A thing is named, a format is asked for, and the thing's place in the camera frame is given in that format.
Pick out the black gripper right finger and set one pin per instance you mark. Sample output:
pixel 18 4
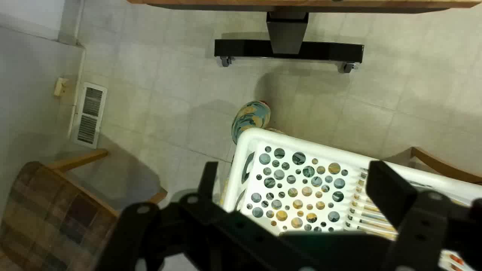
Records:
pixel 390 193

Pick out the plaid cushion wooden chair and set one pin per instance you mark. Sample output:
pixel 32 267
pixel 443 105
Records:
pixel 50 222

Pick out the black wheeled table base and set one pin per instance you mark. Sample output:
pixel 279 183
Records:
pixel 286 41

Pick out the white plastic dish rack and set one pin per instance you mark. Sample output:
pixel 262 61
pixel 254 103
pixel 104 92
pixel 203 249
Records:
pixel 313 201

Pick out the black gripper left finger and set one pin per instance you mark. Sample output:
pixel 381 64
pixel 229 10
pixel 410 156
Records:
pixel 208 180

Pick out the lemon print tablecloth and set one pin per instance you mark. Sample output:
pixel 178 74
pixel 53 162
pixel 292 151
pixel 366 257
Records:
pixel 251 115

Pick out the white floor vent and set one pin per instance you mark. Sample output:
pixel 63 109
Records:
pixel 87 115

